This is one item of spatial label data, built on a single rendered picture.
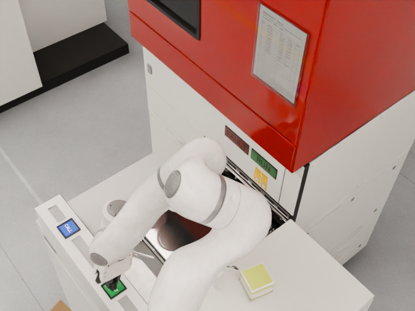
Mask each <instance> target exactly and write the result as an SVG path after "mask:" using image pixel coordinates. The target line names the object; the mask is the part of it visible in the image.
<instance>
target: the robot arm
mask: <svg viewBox="0 0 415 311"><path fill-rule="evenodd" d="M226 164H227V158H226V155H225V152H224V150H223V148H222V146H221V145H220V144H219V143H218V142H217V141H215V140H214V139H211V138H207V137H202V138H196V139H193V140H191V141H190V142H188V143H186V145H184V146H183V147H182V148H180V149H179V150H178V151H177V152H176V153H175V154H174V155H173V156H172V157H170V158H169V159H168V160H167V161H166V162H164V163H163V164H162V165H161V166H160V167H159V168H158V169H157V170H156V171H155V172H154V173H152V174H151V175H150V176H149V177H148V178H147V179H146V180H145V181H144V182H142V184H140V185H139V187H137V189H136V190H135V191H134V192H133V194H132V195H131V196H130V198H129V199H128V200H126V199H121V198H117V199H111V200H110V201H108V202H106V203H105V205H104V207H103V212H102V220H101V225H100V227H99V230H98V232H97V233H96V235H95V237H94V238H93V240H92V242H91V244H90V246H89V249H88V256H89V258H90V260H91V261H92V262H93V263H94V269H93V272H94V274H97V273H98V275H97V277H96V280H95V282H97V284H99V283H106V286H107V288H108V289H110V290H111V291H113V290H116V289H117V283H118V280H119V279H120V277H121V274H123V273H124V272H126V271H128V270H129V269H130V268H131V266H132V249H133V248H134V247H136V245H137V244H138V243H139V242H140V241H141V240H142V239H143V238H144V237H145V236H146V234H147V233H148V231H149V230H150V229H151V228H152V227H153V225H154V224H155V223H156V221H157V220H158V218H159V217H160V216H161V215H162V214H163V213H164V212H166V211H167V210H169V209H170V208H172V209H173V210H174V211H175V212H176V213H178V214H179V215H181V216H183V217H185V218H187V219H189V220H192V221H194V222H197V223H200V224H202V225H206V226H208V227H211V228H212V230H211V231H210V232H209V233H208V234H207V235H206V236H204V237H203V238H201V239H199V240H197V241H195V242H193V243H191V244H187V245H186V246H183V247H180V248H179V249H177V250H175V251H174V252H173V253H171V255H169V256H168V258H167V260H166V261H165V263H164V264H163V266H162V268H161V271H160V272H159V275H158V277H157V279H156V281H155V284H154V286H153V289H152V291H151V294H150V297H149V301H148V311H199V309H200V307H201V305H202V303H203V301H204V299H205V297H206V295H207V293H208V291H209V289H210V287H211V285H212V283H213V282H214V280H215V279H216V278H217V276H218V275H219V274H220V272H221V271H222V270H224V269H225V268H226V267H227V266H229V265H230V264H231V263H233V262H234V261H236V260H238V259H239V258H241V257H243V256H244V255H246V254H248V253H249V252H251V251H252V250H253V249H255V248H256V247H257V246H258V245H259V244H260V243H261V242H262V240H263V239H264V238H265V237H266V235H267V233H268V231H269V228H270V225H271V221H272V212H271V209H270V205H269V203H268V201H267V200H266V198H265V197H264V196H263V195H262V194H260V193H259V192H257V191H256V190H254V189H252V188H250V187H248V186H245V185H243V184H241V183H239V182H237V181H235V180H232V179H230V178H227V177H226V176H223V175H222V173H223V171H224V170H225V167H226Z"/></svg>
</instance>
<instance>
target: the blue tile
mask: <svg viewBox="0 0 415 311"><path fill-rule="evenodd" d="M59 229H60V230H61V231H62V233H63V234H64V236H65V237H66V236H68V235H70V234H72V233H73V232H75V231H77V230H78V228H77V226H76V225H75V224H74V222H73V221H72V220H70V221H69V222H67V223H65V224H63V225H62V226H60V227H59Z"/></svg>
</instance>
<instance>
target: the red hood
mask: <svg viewBox="0 0 415 311"><path fill-rule="evenodd" d="M127 1H128V12H129V18H130V29H131V36H132V37H133V38H135V39H136V40H137V41H138V42H139V43H140V44H141V45H142V46H144V47H145V48H146V49H147V50H148V51H149V52H150V53H152V54H153V55H154V56H155V57H157V58H158V59H159V60H160V61H161V62H162V63H163V64H164V65H166V66H167V67H168V68H169V69H171V71H173V72H174V73H175V74H176V75H177V76H179V77H180V78H181V79H182V80H183V81H184V82H185V83H187V84H188V85H189V86H190V87H192V88H193V89H194V90H195V91H196V92H197V93H198V94H200V95H201V96H202V97H203V98H205V100H207V102H209V103H210V104H211V105H212V106H214V107H215V108H216V109H217V110H218V111H219V112H220V113H222V114H223V115H224V116H225V117H227V118H228V119H229V120H230V121H231V122H232V123H233V124H235V125H236V126H237V127H238V128H239V129H240V130H241V131H243V132H244V133H245V134H246V135H248V136H249V137H250V138H251V139H252V140H253V141H254V142H255V143H257V144H258V145H259V146H261V147H262V148H263V149H264V150H265V151H266V152H267V153H268V154H270V155H271V156H272V157H273V158H274V159H275V160H276V161H278V162H279V163H280V164H281V165H283V166H284V167H285V168H286V169H287V170H288V171H289V172H290V173H294V172H296V171H297V170H298V169H300V168H301V167H303V166H304V165H306V164H307V163H309V162H310V161H312V160H313V159H315V158H316V157H317V156H319V155H320V154H322V153H323V152H325V151H326V150H328V149H329V148H330V147H332V146H333V145H335V144H337V143H338V142H339V141H341V140H342V139H343V138H345V137H347V136H348V135H349V134H351V133H352V132H354V131H355V130H357V129H358V128H360V127H361V126H363V125H364V124H365V123H367V122H368V121H370V120H371V119H373V118H374V117H376V116H377V115H379V114H380V113H381V112H383V111H384V110H386V109H387V108H389V107H390V106H392V105H393V104H394V103H396V102H398V101H399V100H400V99H402V98H403V97H405V96H406V95H408V94H409V93H411V92H412V91H414V90H415V0H127Z"/></svg>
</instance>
